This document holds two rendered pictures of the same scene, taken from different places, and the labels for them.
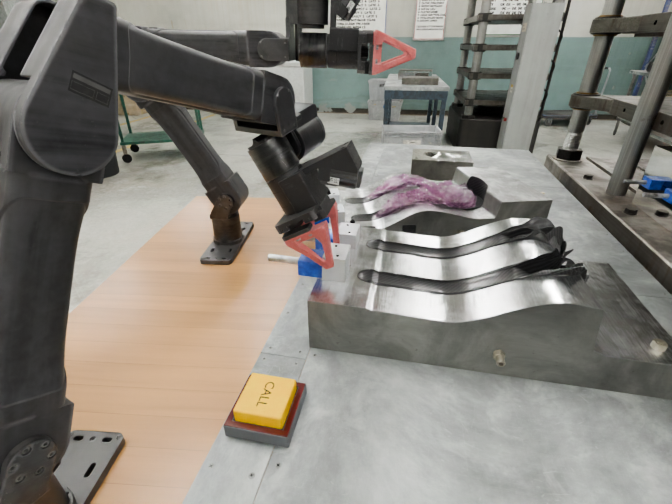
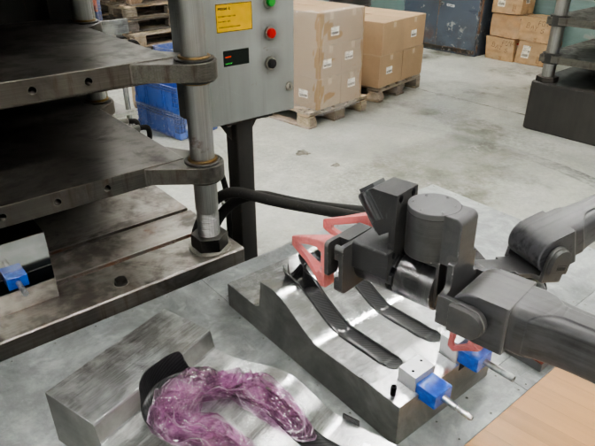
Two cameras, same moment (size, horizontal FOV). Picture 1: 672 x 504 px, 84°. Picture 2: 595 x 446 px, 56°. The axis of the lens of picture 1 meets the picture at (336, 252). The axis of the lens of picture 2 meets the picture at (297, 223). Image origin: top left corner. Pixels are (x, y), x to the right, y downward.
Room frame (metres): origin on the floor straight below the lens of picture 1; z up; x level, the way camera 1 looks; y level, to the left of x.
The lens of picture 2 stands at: (1.28, 0.27, 1.57)
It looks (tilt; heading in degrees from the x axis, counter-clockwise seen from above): 28 degrees down; 219
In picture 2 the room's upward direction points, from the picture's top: straight up
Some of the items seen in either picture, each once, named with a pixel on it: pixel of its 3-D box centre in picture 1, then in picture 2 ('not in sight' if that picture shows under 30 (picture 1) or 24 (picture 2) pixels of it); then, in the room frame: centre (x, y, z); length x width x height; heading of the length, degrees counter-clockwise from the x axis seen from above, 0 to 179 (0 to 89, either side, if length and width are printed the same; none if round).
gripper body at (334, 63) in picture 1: (347, 51); (380, 261); (0.77, -0.02, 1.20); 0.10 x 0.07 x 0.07; 176
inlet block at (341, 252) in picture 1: (307, 262); (479, 358); (0.52, 0.05, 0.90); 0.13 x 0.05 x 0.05; 79
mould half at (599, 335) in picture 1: (475, 282); (348, 311); (0.51, -0.23, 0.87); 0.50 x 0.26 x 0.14; 79
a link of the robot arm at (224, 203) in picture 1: (227, 200); not in sight; (0.78, 0.24, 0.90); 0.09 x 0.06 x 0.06; 177
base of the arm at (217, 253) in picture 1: (227, 227); not in sight; (0.78, 0.25, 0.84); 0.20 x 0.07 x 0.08; 176
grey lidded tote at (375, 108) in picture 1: (384, 109); not in sight; (7.13, -0.88, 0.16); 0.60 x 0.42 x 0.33; 77
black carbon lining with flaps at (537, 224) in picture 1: (470, 253); (351, 296); (0.52, -0.22, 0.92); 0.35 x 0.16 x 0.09; 79
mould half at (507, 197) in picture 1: (421, 205); (221, 431); (0.88, -0.22, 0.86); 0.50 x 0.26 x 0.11; 96
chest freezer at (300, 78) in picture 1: (269, 89); not in sight; (7.46, 1.23, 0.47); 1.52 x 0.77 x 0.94; 81
